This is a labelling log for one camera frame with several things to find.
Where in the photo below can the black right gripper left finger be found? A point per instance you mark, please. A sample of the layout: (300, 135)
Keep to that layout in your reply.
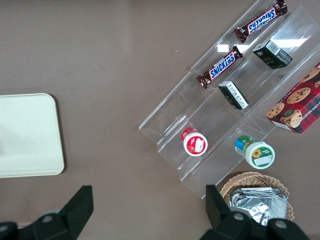
(72, 217)

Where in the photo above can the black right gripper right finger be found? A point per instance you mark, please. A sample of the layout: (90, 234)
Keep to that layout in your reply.
(225, 225)

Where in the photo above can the aluminium foil tray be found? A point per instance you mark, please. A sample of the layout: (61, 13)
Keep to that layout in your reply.
(257, 202)

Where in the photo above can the light wicker basket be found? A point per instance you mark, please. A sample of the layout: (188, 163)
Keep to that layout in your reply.
(250, 178)

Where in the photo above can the beige plastic tray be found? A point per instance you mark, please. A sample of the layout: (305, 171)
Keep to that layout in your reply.
(30, 135)

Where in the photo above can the green lidded cup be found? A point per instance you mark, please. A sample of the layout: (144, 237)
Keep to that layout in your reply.
(257, 153)

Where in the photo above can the red lidded cup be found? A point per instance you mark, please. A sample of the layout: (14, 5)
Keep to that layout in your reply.
(195, 143)

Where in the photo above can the clear acrylic stepped display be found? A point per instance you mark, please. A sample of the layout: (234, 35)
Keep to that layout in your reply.
(190, 107)

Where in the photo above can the small dark green box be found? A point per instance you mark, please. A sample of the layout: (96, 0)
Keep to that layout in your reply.
(271, 55)
(233, 96)

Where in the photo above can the red tartan cookie box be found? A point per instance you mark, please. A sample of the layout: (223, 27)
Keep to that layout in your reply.
(297, 105)

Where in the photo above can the snickers chocolate bar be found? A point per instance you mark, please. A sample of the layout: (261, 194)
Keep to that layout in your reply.
(221, 66)
(261, 21)

